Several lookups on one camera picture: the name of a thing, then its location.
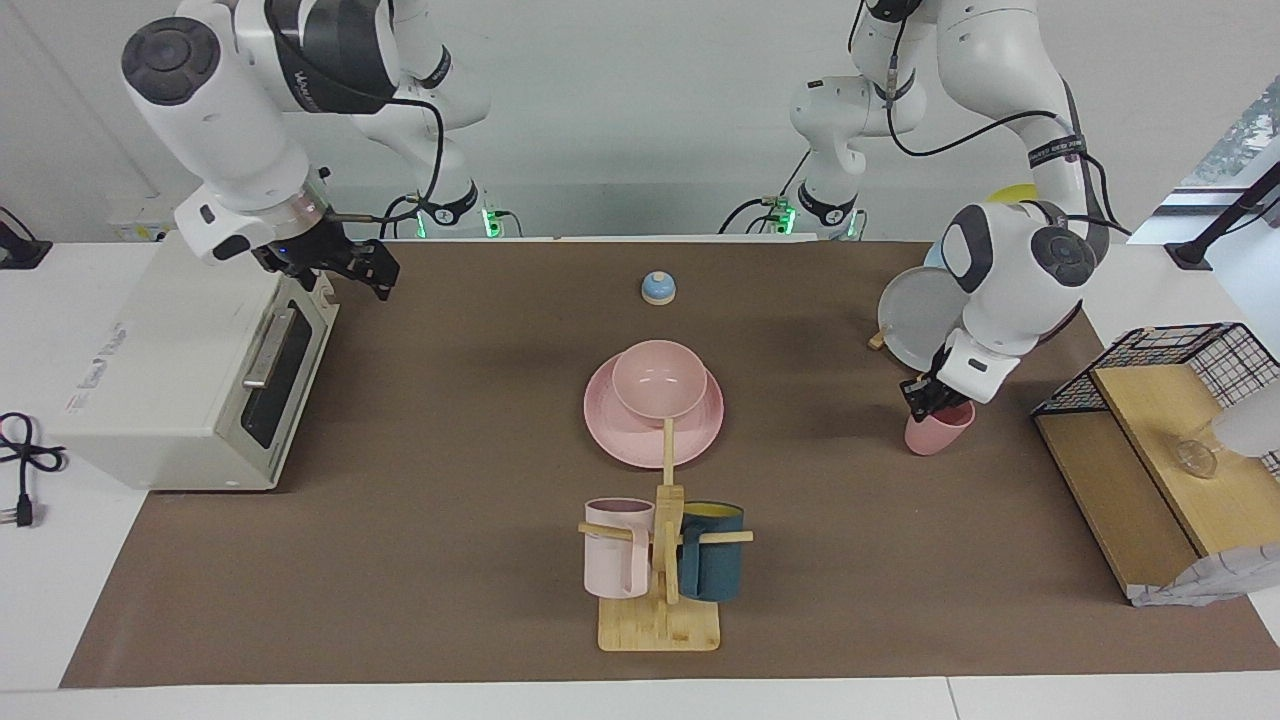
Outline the pink bowl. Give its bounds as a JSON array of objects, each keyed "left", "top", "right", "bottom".
[{"left": 611, "top": 340, "right": 709, "bottom": 421}]

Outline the wooden mug tree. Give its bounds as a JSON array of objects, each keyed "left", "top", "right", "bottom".
[{"left": 578, "top": 418, "right": 754, "bottom": 653}]

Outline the black clamp base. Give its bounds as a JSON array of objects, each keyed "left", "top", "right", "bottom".
[{"left": 0, "top": 207, "right": 53, "bottom": 269}]

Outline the pink cup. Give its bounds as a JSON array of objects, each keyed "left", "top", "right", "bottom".
[{"left": 904, "top": 398, "right": 977, "bottom": 457}]

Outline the window with outdoor view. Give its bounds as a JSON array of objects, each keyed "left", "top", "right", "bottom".
[{"left": 1130, "top": 75, "right": 1280, "bottom": 246}]

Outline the pink plate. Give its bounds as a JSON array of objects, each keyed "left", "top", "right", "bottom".
[{"left": 584, "top": 352, "right": 725, "bottom": 469}]

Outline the black power cable with plug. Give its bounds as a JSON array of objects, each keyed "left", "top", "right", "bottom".
[{"left": 0, "top": 412, "right": 69, "bottom": 529}]

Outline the translucent white plastic object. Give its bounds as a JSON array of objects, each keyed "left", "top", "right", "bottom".
[{"left": 1210, "top": 383, "right": 1280, "bottom": 459}]

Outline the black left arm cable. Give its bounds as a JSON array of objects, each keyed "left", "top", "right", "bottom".
[{"left": 884, "top": 20, "right": 1136, "bottom": 239}]

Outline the brown table mat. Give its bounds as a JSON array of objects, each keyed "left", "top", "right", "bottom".
[{"left": 58, "top": 240, "right": 1280, "bottom": 689}]

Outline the patterned white cloth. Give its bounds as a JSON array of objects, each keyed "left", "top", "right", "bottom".
[{"left": 1130, "top": 545, "right": 1280, "bottom": 608}]

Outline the clear glass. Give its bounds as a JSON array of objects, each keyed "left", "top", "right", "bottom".
[{"left": 1175, "top": 435, "right": 1221, "bottom": 479}]

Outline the grey plate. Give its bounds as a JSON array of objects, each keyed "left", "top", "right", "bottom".
[{"left": 878, "top": 266, "right": 976, "bottom": 373}]

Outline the white toaster oven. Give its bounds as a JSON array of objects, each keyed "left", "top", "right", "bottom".
[{"left": 48, "top": 228, "right": 341, "bottom": 493}]

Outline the black base cable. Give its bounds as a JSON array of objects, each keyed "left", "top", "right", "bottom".
[
  {"left": 718, "top": 150, "right": 813, "bottom": 237},
  {"left": 378, "top": 193, "right": 426, "bottom": 241}
]

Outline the pale pink mug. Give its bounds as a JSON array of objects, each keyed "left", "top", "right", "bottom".
[{"left": 584, "top": 498, "right": 656, "bottom": 600}]

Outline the wooden two-tier shelf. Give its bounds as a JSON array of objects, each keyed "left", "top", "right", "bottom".
[{"left": 1033, "top": 362, "right": 1280, "bottom": 604}]

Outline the dark teal mug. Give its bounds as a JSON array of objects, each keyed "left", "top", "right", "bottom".
[{"left": 678, "top": 502, "right": 745, "bottom": 603}]

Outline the black left base cable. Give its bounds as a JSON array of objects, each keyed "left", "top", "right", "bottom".
[{"left": 718, "top": 150, "right": 813, "bottom": 237}]

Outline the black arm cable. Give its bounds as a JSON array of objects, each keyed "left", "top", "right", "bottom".
[
  {"left": 340, "top": 95, "right": 445, "bottom": 223},
  {"left": 884, "top": 20, "right": 1136, "bottom": 239}
]

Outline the black right base cable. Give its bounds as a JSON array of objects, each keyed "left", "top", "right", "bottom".
[{"left": 378, "top": 193, "right": 426, "bottom": 241}]

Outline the black wire basket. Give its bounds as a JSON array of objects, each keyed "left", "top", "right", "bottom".
[{"left": 1030, "top": 322, "right": 1280, "bottom": 481}]

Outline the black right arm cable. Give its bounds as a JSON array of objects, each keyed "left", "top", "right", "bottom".
[{"left": 340, "top": 95, "right": 445, "bottom": 223}]

